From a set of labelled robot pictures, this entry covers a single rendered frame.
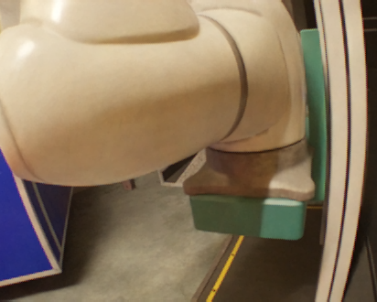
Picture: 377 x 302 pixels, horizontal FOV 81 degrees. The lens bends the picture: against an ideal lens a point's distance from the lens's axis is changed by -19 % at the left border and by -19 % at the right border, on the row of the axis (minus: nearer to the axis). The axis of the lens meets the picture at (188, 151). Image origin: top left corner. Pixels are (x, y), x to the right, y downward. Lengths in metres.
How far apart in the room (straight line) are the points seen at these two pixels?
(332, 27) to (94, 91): 0.37
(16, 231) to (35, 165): 1.02
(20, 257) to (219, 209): 1.04
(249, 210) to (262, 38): 0.21
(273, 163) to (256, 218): 0.07
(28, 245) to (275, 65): 1.14
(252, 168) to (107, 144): 0.20
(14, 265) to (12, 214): 0.26
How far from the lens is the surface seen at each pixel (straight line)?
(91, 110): 0.17
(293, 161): 0.35
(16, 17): 2.50
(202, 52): 0.22
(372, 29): 6.27
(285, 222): 0.34
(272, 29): 0.31
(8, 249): 1.26
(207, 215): 0.37
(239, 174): 0.34
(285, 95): 0.32
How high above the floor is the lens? 0.89
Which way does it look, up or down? 17 degrees down
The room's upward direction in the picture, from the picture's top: 9 degrees counter-clockwise
